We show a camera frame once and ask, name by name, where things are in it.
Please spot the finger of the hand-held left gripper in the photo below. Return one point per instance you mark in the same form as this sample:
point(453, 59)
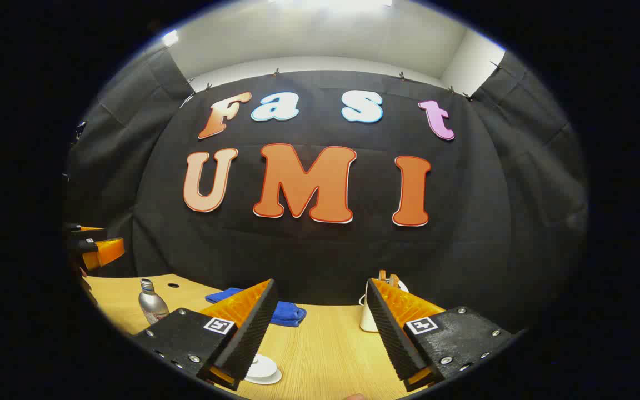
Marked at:
point(106, 253)
point(88, 231)

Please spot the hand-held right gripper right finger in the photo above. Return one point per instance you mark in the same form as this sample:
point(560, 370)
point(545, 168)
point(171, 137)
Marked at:
point(389, 328)

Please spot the white saucer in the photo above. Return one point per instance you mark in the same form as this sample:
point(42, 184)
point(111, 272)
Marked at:
point(267, 381)

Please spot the blue folded towel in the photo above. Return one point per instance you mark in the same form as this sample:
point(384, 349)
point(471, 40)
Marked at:
point(289, 312)

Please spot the silver water bottle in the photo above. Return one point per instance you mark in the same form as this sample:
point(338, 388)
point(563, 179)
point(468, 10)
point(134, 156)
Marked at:
point(152, 304)

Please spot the white toaster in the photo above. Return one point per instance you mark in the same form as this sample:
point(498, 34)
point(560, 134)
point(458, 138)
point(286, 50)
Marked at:
point(369, 319)

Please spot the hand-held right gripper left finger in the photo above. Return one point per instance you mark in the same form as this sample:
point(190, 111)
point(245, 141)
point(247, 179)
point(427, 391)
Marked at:
point(253, 328)

